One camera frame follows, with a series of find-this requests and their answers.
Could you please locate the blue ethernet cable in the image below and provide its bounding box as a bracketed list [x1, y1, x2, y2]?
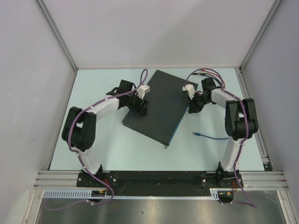
[192, 132, 229, 140]

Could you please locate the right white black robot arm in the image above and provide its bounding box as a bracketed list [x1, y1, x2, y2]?
[182, 78, 258, 187]

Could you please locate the aluminium frame rail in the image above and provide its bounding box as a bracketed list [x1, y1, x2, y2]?
[34, 170, 289, 190]

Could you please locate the red power wire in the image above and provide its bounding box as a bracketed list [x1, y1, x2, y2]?
[197, 69, 225, 88]

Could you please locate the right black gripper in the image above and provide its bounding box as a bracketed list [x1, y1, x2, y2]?
[187, 92, 212, 113]

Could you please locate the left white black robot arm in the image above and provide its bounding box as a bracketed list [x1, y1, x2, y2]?
[62, 80, 150, 187]

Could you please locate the grey slotted cable duct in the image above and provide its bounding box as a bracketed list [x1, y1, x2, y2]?
[43, 189, 219, 200]

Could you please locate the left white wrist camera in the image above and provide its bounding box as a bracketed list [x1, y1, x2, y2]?
[136, 84, 150, 99]

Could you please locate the black network switch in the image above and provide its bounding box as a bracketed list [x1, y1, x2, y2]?
[122, 70, 189, 147]

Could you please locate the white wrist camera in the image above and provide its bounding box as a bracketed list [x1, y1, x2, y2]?
[182, 84, 196, 100]
[136, 84, 150, 99]

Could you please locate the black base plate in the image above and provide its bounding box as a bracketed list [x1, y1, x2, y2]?
[76, 171, 243, 197]

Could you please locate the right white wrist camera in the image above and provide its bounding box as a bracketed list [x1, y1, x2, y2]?
[182, 84, 196, 100]

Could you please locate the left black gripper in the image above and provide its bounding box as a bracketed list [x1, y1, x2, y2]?
[126, 90, 149, 117]

